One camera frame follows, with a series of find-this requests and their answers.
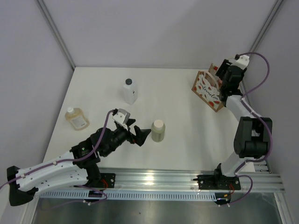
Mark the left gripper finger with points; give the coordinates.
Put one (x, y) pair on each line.
(140, 135)
(130, 122)

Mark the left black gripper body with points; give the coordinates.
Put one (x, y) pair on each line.
(119, 136)

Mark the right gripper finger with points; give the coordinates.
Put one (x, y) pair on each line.
(223, 89)
(223, 68)

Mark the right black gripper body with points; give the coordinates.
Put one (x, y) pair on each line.
(243, 71)

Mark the olive bottle beige cap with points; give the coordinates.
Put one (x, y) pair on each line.
(158, 130)

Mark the white bottle black cap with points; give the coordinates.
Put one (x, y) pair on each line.
(130, 91)

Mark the amber soap bottle white cap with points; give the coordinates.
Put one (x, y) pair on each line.
(76, 118)

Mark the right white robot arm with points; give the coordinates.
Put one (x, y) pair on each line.
(253, 139)

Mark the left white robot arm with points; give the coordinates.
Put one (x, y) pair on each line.
(77, 167)

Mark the watermelon canvas bag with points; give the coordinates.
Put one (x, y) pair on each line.
(207, 87)

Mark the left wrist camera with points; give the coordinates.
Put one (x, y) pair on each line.
(121, 117)

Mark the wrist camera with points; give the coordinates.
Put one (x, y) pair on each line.
(121, 117)
(242, 61)

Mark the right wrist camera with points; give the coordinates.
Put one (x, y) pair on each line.
(242, 61)

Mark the right aluminium frame post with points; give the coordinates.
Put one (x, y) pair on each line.
(270, 18)

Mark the aluminium frame post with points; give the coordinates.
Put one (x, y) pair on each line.
(270, 18)
(55, 32)

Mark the white slotted cable duct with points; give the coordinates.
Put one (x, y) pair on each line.
(136, 195)

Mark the left aluminium frame post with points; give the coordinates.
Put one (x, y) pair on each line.
(55, 32)

